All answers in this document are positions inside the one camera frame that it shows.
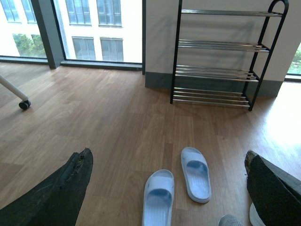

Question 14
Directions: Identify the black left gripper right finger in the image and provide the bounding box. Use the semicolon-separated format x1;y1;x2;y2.
245;150;301;226

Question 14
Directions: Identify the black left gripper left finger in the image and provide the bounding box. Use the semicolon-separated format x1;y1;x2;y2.
0;148;93;226

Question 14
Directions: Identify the grey knit sneaker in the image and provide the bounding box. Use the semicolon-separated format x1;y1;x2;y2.
218;214;243;226

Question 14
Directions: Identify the light blue slipper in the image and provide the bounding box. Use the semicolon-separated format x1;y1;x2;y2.
142;169;174;226
181;147;211;203

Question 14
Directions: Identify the black metal shoe rack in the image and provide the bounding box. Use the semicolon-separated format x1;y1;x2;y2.
170;0;289;111

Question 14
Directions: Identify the white table leg with caster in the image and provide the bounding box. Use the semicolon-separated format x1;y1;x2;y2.
0;76;31;110

